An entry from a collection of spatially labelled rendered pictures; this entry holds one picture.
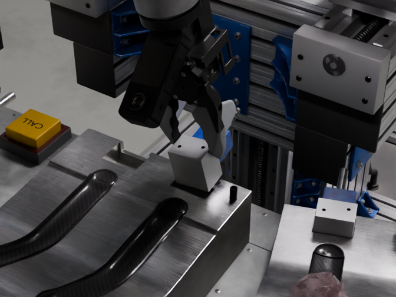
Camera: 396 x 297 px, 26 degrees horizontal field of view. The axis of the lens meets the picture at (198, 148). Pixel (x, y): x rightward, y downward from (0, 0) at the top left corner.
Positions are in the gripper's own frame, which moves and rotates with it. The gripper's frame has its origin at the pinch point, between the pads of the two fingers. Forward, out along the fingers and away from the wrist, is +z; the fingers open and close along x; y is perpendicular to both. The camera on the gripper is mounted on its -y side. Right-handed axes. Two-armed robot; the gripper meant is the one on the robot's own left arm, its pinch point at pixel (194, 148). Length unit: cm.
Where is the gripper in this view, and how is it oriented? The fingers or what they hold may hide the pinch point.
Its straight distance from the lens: 107.4
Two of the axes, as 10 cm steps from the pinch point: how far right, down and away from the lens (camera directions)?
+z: 1.9, 7.4, 6.4
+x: -8.4, -2.1, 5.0
